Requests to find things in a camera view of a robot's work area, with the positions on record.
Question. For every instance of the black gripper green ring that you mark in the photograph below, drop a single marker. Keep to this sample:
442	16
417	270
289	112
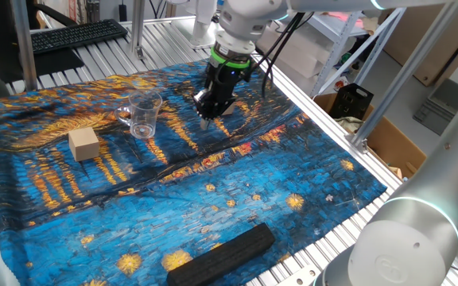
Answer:
227	77

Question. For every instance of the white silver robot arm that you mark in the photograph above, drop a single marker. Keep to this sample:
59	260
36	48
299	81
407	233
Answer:
412	222

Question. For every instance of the light wooden cube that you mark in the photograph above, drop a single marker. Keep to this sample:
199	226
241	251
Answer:
84	145
231	110

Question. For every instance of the white foam box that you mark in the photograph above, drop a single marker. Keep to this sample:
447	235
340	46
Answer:
296	59

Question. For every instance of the starry night painted cloth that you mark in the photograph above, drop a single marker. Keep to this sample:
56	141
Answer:
197	206

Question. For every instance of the olive cloth bundle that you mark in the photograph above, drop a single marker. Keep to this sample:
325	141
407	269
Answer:
348	124

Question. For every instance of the black plastic crate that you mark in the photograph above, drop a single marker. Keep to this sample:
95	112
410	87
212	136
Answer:
352	101

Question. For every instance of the black foam block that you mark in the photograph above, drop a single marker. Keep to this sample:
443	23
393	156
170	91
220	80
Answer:
221	256

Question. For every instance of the black computer keyboard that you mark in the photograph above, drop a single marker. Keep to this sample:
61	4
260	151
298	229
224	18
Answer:
78	35

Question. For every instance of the pink sheet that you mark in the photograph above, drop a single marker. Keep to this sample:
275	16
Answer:
342	19

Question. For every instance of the open brown cardboard box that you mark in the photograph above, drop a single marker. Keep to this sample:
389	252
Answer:
388	143

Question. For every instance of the brown cardboard panel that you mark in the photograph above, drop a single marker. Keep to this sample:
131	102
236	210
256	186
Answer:
431	51

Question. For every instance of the grey plastic bin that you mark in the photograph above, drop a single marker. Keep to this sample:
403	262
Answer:
443	107

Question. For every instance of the aluminium frame post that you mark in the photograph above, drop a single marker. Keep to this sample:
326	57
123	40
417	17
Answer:
137	28
25	47
402	79

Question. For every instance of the white metal shelf frame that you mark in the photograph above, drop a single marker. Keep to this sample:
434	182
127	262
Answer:
333	59

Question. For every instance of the black wall plug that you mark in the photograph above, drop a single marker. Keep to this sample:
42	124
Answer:
122	12

